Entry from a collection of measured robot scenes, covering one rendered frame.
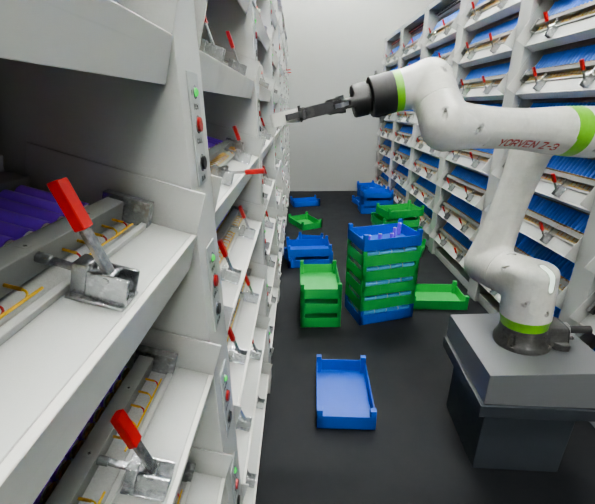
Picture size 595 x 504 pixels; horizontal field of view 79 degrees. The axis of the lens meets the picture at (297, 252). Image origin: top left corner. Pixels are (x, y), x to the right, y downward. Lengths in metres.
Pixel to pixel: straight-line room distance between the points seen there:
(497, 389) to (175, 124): 1.00
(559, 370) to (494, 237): 0.39
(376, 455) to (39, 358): 1.18
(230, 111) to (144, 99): 0.70
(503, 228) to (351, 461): 0.85
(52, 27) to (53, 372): 0.18
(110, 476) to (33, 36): 0.36
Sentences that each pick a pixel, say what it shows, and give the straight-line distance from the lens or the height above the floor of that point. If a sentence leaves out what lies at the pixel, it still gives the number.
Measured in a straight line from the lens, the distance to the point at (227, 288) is 0.72.
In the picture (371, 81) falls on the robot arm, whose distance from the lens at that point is 0.92.
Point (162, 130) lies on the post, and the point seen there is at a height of 1.01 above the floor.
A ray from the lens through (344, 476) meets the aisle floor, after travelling 1.28.
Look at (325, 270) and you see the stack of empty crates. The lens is 2.03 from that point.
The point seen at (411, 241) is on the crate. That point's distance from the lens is 1.81.
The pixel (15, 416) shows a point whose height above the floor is 0.90.
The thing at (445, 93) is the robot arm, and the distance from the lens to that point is 0.89.
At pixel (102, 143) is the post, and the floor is 0.99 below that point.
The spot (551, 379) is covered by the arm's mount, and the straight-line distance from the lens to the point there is 1.18.
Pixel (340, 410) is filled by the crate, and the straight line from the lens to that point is 1.44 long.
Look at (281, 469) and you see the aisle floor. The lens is 1.29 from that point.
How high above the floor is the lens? 1.03
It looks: 22 degrees down
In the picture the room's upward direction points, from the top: 1 degrees counter-clockwise
